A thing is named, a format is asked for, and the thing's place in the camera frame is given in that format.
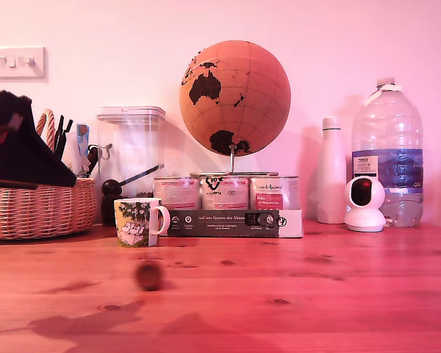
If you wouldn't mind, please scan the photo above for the dark wooden pepper mill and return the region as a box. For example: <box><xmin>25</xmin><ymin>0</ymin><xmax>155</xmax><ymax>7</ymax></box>
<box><xmin>101</xmin><ymin>178</ymin><xmax>126</xmax><ymax>227</ymax></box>

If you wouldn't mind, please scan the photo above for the white insulated bottle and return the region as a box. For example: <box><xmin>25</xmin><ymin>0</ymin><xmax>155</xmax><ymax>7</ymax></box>
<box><xmin>316</xmin><ymin>115</ymin><xmax>348</xmax><ymax>224</ymax></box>

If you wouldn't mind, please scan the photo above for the small white round camera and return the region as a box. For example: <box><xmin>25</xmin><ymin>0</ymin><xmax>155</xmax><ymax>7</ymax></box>
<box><xmin>343</xmin><ymin>176</ymin><xmax>388</xmax><ymax>233</ymax></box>

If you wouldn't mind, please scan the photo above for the brown coffee capsule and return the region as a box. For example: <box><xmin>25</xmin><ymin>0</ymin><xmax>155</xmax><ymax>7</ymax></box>
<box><xmin>133</xmin><ymin>258</ymin><xmax>167</xmax><ymax>292</ymax></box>

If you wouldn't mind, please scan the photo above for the cork globe on metal stand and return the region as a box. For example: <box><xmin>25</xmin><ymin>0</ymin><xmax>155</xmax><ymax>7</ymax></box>
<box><xmin>179</xmin><ymin>40</ymin><xmax>293</xmax><ymax>177</ymax></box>

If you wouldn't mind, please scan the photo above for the large clear water bottle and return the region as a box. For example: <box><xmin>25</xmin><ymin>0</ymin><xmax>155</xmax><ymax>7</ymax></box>
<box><xmin>351</xmin><ymin>76</ymin><xmax>426</xmax><ymax>228</ymax></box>

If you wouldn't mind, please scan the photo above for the clear lidded storage container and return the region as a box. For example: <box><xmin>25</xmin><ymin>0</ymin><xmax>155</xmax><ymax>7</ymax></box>
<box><xmin>96</xmin><ymin>105</ymin><xmax>167</xmax><ymax>207</ymax></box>

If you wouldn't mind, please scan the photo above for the white wall switch plate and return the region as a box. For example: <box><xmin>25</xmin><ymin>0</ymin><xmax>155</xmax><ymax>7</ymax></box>
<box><xmin>0</xmin><ymin>46</ymin><xmax>47</xmax><ymax>80</ymax></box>

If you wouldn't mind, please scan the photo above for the wicker basket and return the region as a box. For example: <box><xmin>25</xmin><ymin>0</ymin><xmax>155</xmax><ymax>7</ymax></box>
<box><xmin>0</xmin><ymin>108</ymin><xmax>98</xmax><ymax>241</ymax></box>

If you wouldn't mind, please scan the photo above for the cartoon print mug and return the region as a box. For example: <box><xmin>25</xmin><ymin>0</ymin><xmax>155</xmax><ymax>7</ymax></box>
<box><xmin>112</xmin><ymin>197</ymin><xmax>171</xmax><ymax>249</ymax></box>

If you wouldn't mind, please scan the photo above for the tin can small text label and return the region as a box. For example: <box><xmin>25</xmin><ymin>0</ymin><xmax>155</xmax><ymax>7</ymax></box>
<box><xmin>153</xmin><ymin>176</ymin><xmax>203</xmax><ymax>211</ymax></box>

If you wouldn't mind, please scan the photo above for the black and white cardboard tray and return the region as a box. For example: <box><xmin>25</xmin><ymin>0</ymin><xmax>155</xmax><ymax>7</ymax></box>
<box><xmin>160</xmin><ymin>208</ymin><xmax>305</xmax><ymax>239</ymax></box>

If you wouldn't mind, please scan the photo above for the black long-handled scoop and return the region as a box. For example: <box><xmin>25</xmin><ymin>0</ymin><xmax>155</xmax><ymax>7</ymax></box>
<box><xmin>118</xmin><ymin>163</ymin><xmax>165</xmax><ymax>186</ymax></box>

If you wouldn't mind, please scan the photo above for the blue and white card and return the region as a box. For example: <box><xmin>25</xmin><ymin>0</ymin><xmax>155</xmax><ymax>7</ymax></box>
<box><xmin>76</xmin><ymin>123</ymin><xmax>91</xmax><ymax>165</ymax></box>

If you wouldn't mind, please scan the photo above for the tin can black logo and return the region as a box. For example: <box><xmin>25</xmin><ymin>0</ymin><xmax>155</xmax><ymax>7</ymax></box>
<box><xmin>201</xmin><ymin>176</ymin><xmax>251</xmax><ymax>211</ymax></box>

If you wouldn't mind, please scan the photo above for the black pen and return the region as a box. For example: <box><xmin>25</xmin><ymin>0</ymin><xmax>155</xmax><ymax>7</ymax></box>
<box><xmin>58</xmin><ymin>118</ymin><xmax>75</xmax><ymax>165</ymax></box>
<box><xmin>54</xmin><ymin>115</ymin><xmax>65</xmax><ymax>159</ymax></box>

